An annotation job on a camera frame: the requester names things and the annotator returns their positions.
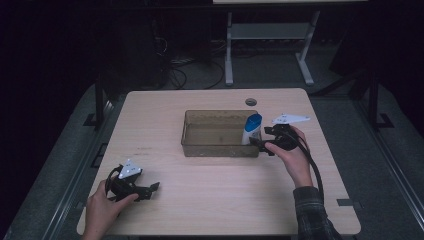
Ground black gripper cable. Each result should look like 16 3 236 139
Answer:
283 128 325 203
104 164 124 198

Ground person's right hand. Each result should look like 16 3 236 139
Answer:
264 125 315 189

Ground black floor cables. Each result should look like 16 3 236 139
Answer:
165 57 226 91

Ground person's left hand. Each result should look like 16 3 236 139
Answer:
83 179 140 235

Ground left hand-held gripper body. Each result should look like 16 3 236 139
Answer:
108 158 150 203

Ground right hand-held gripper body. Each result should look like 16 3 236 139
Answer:
264 113 312 153

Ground black metal stand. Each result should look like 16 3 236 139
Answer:
362 71 395 132
83 75 112 132

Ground white bottle with blue cap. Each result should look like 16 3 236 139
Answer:
240 112 264 146

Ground white frame desk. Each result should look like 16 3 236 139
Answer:
212 0 368 87

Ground translucent brown plastic bin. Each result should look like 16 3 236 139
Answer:
180 109 261 159

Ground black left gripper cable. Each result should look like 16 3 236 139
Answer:
104 164 124 198

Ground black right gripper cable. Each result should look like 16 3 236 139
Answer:
283 128 325 203

